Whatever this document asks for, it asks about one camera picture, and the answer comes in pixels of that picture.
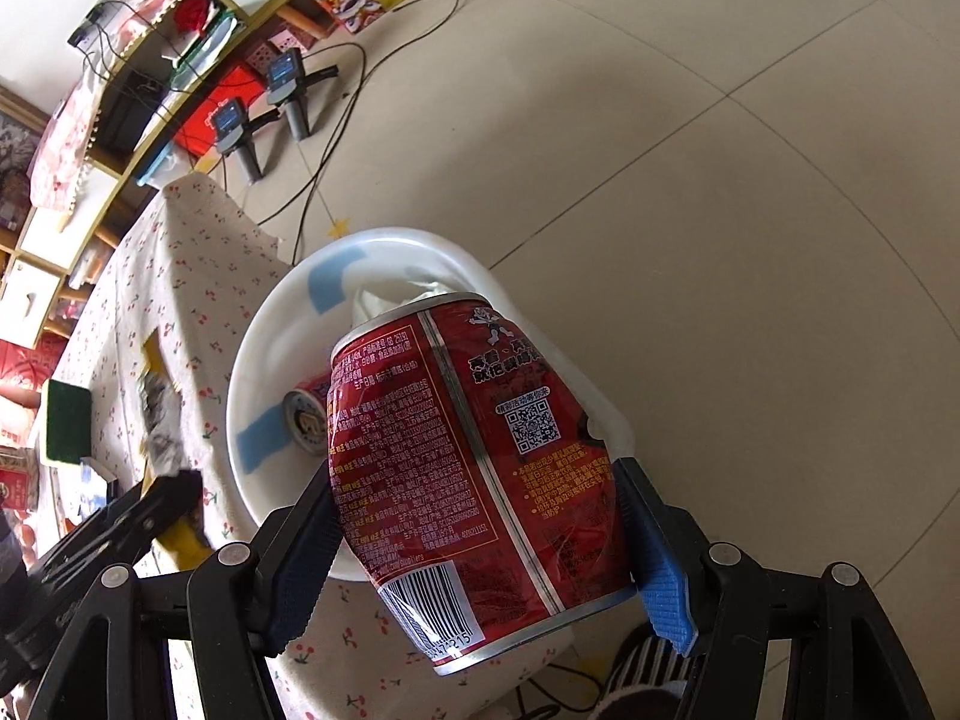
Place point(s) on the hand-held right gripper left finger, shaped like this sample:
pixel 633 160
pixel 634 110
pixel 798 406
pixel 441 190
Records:
pixel 300 562

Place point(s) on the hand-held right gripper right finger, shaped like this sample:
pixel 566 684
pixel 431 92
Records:
pixel 664 589

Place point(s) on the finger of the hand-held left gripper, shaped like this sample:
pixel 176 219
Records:
pixel 172 499

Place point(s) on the yellow wrapper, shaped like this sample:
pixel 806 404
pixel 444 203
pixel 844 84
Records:
pixel 187 546

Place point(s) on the red drink can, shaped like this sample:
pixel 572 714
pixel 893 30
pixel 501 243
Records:
pixel 465 480
pixel 307 420

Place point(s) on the white plastic basin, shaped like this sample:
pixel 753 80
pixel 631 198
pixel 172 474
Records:
pixel 277 360

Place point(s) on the large white paper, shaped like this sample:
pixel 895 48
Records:
pixel 397 304

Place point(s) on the small crumpled white tissue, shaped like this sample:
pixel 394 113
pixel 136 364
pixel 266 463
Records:
pixel 161 427

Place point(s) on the blue white carton box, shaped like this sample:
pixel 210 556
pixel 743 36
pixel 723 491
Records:
pixel 94 481

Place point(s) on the glass jar with red label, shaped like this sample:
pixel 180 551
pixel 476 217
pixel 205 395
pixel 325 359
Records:
pixel 15 487

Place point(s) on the yellow green sponge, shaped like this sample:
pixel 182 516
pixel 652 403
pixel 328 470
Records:
pixel 66 420

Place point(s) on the clear plastic box blue lid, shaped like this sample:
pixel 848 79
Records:
pixel 161 165

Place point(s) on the pink floral cloth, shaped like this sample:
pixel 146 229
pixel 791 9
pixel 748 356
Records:
pixel 67 157

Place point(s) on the black handheld device blue screen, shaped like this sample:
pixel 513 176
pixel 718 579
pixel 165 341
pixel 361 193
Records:
pixel 232 131
pixel 289 86

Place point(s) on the red flat box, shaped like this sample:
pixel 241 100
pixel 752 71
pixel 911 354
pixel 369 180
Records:
pixel 199 116

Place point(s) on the green white plastic bag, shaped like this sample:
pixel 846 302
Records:
pixel 206 52

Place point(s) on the pink patterned box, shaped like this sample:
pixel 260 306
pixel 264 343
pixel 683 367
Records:
pixel 277 52

